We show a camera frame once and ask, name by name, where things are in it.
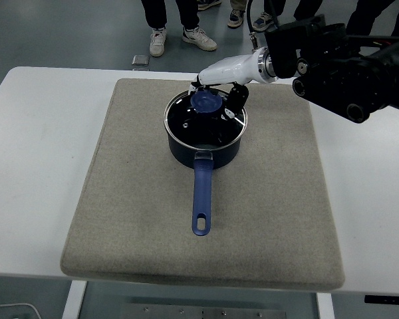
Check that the person in black trousers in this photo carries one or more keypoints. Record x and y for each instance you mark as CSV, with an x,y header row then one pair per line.
x,y
369,13

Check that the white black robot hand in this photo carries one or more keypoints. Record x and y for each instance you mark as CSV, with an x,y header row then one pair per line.
x,y
229,68

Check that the glass pot lid blue knob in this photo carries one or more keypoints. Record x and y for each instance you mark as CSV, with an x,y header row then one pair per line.
x,y
186,116

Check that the white curved object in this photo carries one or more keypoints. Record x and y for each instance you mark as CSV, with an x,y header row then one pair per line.
x,y
10,310

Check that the person in grey blue sneakers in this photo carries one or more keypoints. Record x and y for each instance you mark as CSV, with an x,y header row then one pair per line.
x,y
262,21

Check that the person in tan trousers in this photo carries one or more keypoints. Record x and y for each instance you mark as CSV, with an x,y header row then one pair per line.
x,y
236,16

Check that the metal floor socket cover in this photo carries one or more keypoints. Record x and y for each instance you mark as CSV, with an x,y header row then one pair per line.
x,y
140,60

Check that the black table control panel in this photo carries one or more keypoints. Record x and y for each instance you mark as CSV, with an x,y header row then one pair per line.
x,y
389,299

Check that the grey fabric mat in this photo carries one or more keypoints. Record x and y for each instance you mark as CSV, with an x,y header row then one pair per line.
x,y
153,206

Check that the white table leg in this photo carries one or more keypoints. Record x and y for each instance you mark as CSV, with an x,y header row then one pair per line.
x,y
325,307
74,300

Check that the person in white sneakers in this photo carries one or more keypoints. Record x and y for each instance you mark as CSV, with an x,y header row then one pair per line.
x,y
158,40

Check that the grey metal plate with screws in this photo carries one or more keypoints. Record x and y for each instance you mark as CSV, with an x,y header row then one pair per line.
x,y
203,312

